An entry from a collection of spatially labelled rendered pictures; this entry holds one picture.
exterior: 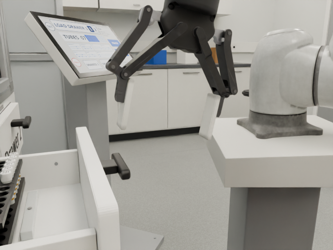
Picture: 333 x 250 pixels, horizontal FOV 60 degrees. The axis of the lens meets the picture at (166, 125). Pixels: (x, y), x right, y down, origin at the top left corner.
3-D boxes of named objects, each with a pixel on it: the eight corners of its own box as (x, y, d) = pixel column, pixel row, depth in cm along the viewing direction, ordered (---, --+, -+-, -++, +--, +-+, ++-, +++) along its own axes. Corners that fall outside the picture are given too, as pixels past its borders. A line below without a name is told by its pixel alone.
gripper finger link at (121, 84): (130, 65, 38) (108, 61, 37) (124, 102, 39) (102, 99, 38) (128, 65, 40) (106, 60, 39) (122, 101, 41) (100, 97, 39)
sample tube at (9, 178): (16, 203, 37) (12, 169, 36) (15, 208, 36) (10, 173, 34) (5, 205, 36) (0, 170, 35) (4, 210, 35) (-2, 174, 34)
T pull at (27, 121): (31, 121, 66) (30, 115, 66) (28, 129, 60) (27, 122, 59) (14, 122, 65) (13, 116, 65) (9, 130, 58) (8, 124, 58)
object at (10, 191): (22, 162, 43) (22, 158, 43) (3, 228, 27) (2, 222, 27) (8, 164, 42) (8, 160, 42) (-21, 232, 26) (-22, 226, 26)
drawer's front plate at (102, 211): (89, 183, 53) (85, 125, 50) (123, 313, 27) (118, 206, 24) (80, 185, 52) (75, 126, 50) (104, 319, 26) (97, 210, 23)
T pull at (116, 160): (119, 159, 43) (118, 151, 42) (131, 180, 36) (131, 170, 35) (94, 163, 41) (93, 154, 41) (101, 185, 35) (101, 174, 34)
